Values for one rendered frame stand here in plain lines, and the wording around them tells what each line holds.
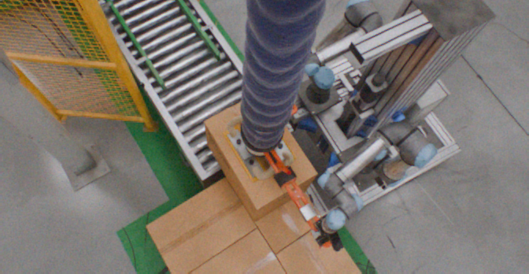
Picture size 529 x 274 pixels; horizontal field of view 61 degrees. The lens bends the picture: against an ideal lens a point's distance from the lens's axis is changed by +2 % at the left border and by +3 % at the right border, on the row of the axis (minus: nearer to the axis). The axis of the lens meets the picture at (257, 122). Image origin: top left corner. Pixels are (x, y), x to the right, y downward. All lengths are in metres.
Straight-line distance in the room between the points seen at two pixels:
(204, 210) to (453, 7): 1.89
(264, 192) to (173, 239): 0.78
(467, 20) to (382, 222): 2.09
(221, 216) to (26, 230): 1.55
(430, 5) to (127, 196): 2.60
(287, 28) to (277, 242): 1.88
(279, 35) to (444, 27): 0.79
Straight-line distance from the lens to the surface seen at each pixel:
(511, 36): 4.84
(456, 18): 1.93
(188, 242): 2.93
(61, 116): 3.98
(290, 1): 1.19
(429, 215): 3.81
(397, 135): 2.02
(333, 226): 1.96
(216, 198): 2.97
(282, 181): 2.30
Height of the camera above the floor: 3.44
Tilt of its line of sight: 68 degrees down
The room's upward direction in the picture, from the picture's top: 7 degrees clockwise
